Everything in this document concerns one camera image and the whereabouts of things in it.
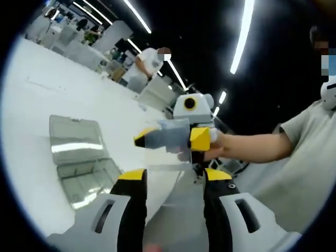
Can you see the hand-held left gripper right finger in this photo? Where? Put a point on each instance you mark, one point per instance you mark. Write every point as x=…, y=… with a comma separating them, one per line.
x=236, y=223

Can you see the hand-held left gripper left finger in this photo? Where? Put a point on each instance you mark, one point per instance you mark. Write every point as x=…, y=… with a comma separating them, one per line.
x=105, y=223

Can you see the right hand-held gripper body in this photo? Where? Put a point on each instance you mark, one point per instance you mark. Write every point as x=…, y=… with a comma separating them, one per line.
x=199, y=110

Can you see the grey transparent guide fixture box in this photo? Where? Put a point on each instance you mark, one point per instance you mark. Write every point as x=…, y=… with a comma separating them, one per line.
x=76, y=141

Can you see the person's right hand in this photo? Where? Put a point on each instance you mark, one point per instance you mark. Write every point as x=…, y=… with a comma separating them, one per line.
x=220, y=147

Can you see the person's left hand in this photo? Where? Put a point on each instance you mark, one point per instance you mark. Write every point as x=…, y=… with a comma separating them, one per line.
x=155, y=249

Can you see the white cabinet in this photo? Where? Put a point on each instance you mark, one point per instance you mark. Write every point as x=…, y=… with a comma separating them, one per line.
x=157, y=93

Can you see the cardboard box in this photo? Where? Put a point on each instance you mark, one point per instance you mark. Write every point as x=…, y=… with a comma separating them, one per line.
x=118, y=73

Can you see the operator in grey shirt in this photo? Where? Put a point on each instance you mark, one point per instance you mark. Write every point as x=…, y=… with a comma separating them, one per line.
x=302, y=170

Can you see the straight ceiling light strip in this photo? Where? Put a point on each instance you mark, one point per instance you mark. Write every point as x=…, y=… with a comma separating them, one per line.
x=242, y=34
x=137, y=15

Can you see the white chest device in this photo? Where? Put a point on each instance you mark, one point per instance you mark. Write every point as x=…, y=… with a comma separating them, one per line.
x=329, y=94

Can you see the person's head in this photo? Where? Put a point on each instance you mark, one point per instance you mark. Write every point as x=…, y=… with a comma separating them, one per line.
x=317, y=35

